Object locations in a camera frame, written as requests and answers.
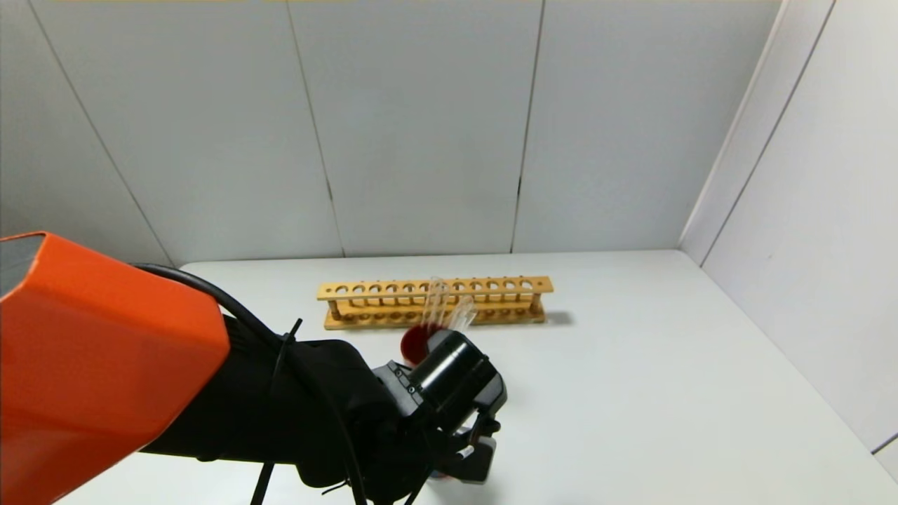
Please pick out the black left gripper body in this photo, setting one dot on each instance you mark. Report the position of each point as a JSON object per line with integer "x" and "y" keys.
{"x": 479, "y": 459}

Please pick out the test tube with red pigment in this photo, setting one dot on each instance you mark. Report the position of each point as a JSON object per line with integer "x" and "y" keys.
{"x": 438, "y": 301}

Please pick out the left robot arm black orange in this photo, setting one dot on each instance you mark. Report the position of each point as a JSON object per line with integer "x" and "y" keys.
{"x": 91, "y": 365}

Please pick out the wooden test tube rack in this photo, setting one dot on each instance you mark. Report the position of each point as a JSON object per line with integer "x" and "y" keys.
{"x": 491, "y": 286}

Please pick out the red cup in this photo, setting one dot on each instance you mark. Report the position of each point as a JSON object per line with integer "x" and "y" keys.
{"x": 415, "y": 344}

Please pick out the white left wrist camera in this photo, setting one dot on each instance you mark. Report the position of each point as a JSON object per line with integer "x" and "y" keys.
{"x": 477, "y": 459}

